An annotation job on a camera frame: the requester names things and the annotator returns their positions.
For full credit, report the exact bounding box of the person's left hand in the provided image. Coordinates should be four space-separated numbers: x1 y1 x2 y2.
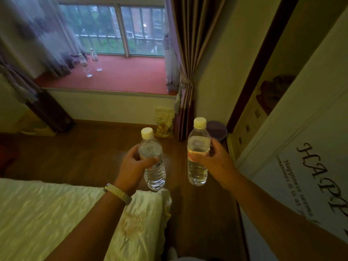
113 144 160 196

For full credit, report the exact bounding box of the smartwatch with white band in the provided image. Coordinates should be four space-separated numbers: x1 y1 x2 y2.
103 183 133 206

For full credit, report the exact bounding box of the person's left forearm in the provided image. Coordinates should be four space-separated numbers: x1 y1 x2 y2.
45 188 131 261

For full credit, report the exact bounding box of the clear plastic water bottle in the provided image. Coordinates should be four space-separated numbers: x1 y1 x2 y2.
90 48 103 72
187 117 211 187
78 53 93 78
138 127 167 192

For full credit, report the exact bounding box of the bed with pale yellow bedspread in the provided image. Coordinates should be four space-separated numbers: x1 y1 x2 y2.
0 178 172 261

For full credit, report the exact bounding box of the person's right forearm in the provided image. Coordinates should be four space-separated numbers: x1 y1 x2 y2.
228 174 348 261

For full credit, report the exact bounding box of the yellow cartoon print bag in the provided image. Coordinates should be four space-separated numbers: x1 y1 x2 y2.
154 106 176 139

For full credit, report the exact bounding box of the white floral sliding wardrobe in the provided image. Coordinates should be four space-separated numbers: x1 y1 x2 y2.
226 0 348 261

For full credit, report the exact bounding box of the red window seat mat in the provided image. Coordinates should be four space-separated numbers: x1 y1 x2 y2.
34 54 179 96

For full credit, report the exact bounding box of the brown striped curtain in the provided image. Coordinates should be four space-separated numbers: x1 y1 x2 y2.
0 38 74 133
166 0 228 142

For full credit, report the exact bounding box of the large bay window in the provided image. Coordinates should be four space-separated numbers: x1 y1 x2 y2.
55 0 166 58

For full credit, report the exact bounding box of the purple waste bin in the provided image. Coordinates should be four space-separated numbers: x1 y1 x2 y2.
206 120 228 143

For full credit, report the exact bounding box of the person's right hand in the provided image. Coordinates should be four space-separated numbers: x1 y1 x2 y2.
190 138 241 192

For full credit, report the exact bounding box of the person's white shoe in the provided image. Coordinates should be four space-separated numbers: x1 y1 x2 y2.
164 246 180 261

